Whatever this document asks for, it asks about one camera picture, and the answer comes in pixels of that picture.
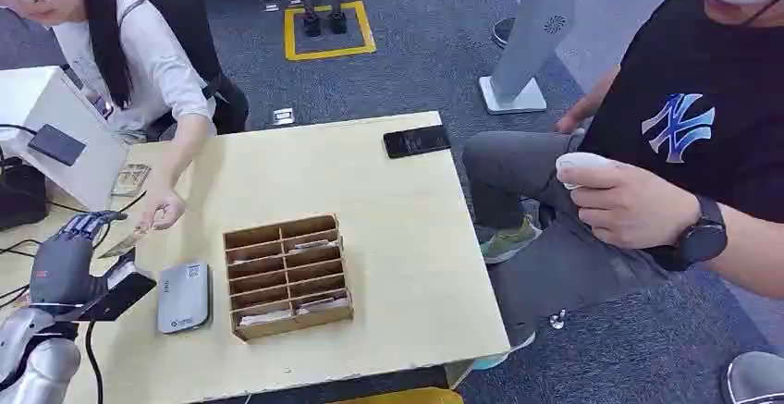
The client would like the stack of printed cards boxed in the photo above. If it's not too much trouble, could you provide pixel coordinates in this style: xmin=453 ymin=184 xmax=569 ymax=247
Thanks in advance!
xmin=110 ymin=163 xmax=153 ymax=199

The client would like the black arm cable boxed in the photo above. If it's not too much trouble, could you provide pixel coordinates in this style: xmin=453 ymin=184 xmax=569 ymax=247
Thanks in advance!
xmin=84 ymin=320 xmax=106 ymax=404

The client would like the white floor pillar stand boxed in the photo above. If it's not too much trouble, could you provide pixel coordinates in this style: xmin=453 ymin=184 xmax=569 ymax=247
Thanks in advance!
xmin=478 ymin=0 xmax=578 ymax=116

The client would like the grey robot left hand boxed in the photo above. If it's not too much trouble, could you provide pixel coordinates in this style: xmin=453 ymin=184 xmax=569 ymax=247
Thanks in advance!
xmin=29 ymin=210 xmax=129 ymax=312

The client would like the black box device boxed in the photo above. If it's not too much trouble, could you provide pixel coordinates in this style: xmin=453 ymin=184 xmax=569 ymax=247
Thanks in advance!
xmin=0 ymin=157 xmax=50 ymax=232

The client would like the person's hand holding card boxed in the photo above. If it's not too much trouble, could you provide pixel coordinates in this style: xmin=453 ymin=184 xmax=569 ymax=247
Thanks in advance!
xmin=135 ymin=188 xmax=187 ymax=233

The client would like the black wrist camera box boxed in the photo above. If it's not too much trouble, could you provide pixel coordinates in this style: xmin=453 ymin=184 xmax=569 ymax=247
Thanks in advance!
xmin=78 ymin=248 xmax=157 ymax=323

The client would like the person's hand holding controller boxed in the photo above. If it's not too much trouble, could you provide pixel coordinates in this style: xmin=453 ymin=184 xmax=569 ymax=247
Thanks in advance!
xmin=556 ymin=157 xmax=702 ymax=251

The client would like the grey power bank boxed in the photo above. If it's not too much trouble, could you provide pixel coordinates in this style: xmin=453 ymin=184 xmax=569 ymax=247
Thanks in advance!
xmin=156 ymin=259 xmax=214 ymax=336

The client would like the green shoe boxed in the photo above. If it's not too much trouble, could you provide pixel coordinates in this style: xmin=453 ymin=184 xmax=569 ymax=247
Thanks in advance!
xmin=478 ymin=215 xmax=544 ymax=266

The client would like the yellow object under desk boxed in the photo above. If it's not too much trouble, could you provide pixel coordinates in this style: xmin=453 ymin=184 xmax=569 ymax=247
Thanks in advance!
xmin=329 ymin=386 xmax=465 ymax=404

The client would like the black wrist watch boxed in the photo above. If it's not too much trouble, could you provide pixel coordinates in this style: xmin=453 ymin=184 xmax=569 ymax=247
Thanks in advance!
xmin=647 ymin=194 xmax=729 ymax=273

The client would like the person in white shirt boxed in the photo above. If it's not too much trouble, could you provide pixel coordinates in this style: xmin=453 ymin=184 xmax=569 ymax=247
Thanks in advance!
xmin=0 ymin=0 xmax=251 ymax=232

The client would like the pale blue soled shoe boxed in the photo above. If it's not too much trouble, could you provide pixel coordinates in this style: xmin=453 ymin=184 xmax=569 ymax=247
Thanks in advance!
xmin=471 ymin=330 xmax=538 ymax=373

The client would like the black smartphone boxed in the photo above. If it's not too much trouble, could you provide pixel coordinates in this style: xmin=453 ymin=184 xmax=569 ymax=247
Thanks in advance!
xmin=382 ymin=124 xmax=453 ymax=161

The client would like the person in black shirt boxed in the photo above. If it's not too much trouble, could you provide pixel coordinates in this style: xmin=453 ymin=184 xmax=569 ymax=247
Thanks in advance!
xmin=462 ymin=0 xmax=784 ymax=362

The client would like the wooden slotted card box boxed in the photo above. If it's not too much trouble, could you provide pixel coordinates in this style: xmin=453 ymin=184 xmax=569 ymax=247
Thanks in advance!
xmin=221 ymin=213 xmax=356 ymax=344

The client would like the black office chair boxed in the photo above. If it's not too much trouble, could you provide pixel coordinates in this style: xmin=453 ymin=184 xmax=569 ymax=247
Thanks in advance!
xmin=108 ymin=0 xmax=251 ymax=139

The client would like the black round floor base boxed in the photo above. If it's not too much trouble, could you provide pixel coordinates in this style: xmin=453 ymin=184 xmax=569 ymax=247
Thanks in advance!
xmin=489 ymin=16 xmax=517 ymax=51

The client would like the card in wooden box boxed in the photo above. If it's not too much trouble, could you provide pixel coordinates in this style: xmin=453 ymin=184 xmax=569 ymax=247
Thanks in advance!
xmin=237 ymin=309 xmax=294 ymax=328
xmin=295 ymin=295 xmax=351 ymax=316
xmin=288 ymin=239 xmax=339 ymax=253

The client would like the white handheld controller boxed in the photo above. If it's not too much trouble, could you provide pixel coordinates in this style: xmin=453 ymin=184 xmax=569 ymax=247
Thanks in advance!
xmin=555 ymin=152 xmax=616 ymax=191

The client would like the grey shoe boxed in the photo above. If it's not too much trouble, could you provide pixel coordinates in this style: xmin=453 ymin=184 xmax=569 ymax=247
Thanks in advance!
xmin=720 ymin=351 xmax=784 ymax=404

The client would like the small black flat device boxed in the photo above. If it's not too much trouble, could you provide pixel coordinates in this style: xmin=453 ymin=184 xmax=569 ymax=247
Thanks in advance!
xmin=27 ymin=123 xmax=88 ymax=168

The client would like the thin printed card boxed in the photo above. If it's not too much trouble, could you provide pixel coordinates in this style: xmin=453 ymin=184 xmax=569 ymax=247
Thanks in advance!
xmin=97 ymin=229 xmax=150 ymax=261

